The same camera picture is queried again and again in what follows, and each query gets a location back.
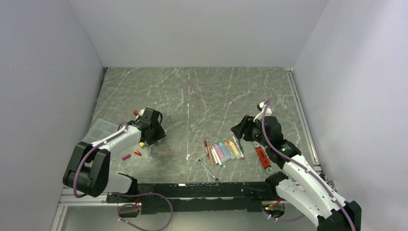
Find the silver ratchet wrench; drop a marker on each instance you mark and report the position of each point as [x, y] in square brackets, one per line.
[210, 173]

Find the aluminium side rail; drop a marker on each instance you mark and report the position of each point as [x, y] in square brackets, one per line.
[310, 144]

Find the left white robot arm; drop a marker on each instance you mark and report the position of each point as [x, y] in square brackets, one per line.
[88, 172]

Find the blue highlighter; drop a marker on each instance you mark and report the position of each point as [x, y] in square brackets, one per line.
[224, 151]

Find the orange highlighter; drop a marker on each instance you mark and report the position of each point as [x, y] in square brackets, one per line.
[229, 149]

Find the orange marker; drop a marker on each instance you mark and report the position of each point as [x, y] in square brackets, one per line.
[210, 155]

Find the yellow highlighter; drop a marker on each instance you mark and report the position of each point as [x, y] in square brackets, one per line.
[235, 150]

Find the red capped white marker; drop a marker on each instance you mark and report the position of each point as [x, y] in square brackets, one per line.
[215, 156]

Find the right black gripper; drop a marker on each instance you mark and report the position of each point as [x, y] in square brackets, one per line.
[244, 126]

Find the pink highlighter body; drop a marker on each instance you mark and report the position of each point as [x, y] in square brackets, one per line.
[220, 153]

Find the green marker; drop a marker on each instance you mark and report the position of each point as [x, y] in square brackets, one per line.
[238, 142]

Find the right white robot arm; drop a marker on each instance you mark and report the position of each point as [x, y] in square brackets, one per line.
[297, 182]

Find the magenta marker cap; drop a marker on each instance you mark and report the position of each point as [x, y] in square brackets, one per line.
[126, 157]

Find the clear plastic parts box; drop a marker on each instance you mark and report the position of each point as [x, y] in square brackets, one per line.
[99, 130]

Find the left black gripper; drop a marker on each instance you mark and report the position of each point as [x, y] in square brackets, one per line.
[159, 134]

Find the dark red marker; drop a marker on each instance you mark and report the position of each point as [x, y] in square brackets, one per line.
[206, 148]

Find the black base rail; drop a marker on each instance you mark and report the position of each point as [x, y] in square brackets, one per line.
[156, 198]

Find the blue capped white marker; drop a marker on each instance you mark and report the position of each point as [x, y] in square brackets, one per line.
[218, 158]

